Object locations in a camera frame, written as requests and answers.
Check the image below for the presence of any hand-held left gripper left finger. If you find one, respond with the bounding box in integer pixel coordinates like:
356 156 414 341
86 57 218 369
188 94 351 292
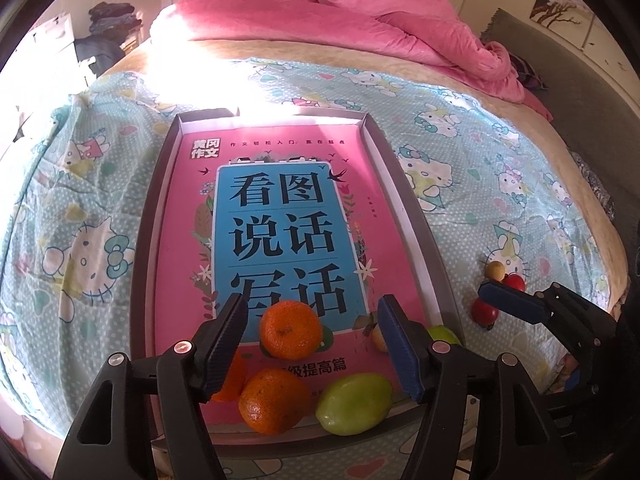
55 292 249 480

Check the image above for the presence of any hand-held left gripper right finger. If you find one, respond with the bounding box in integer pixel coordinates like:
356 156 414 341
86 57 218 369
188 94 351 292
376 294 571 480

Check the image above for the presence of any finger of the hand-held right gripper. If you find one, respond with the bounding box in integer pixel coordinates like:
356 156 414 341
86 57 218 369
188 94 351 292
547 355 601 403
476 280 621 341

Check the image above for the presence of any small red apple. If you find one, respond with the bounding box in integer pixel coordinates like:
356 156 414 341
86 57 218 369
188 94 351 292
471 297 500 328

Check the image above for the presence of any orange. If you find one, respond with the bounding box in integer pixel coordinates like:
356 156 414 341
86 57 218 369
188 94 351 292
259 300 323 360
238 367 312 435
210 350 247 403

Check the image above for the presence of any green apple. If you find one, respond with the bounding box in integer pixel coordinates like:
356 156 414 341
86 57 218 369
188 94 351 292
425 325 463 347
315 372 393 436

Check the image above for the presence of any dark brown box tray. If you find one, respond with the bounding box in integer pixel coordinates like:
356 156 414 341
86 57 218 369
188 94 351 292
129 109 466 448

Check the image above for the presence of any pink book with blue label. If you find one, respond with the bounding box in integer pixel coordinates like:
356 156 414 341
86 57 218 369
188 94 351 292
152 132 441 428

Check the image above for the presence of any dark patterned cloth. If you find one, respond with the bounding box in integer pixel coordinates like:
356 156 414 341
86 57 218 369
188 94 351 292
570 150 618 221

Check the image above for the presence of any cartoon cat printed bed sheet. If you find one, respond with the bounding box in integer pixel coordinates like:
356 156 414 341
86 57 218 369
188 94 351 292
0 57 608 480

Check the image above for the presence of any grey padded headboard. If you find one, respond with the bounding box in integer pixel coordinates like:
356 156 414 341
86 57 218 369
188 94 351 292
480 7 640 311

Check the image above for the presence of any dark patterned pillow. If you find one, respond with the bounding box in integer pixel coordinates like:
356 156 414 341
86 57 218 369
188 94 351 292
510 52 548 92

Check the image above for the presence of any pink quilt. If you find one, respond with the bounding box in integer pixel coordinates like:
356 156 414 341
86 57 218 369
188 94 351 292
149 0 555 122

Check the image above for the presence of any pile of folded clothes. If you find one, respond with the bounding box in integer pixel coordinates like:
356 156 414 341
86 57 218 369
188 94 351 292
89 2 143 36

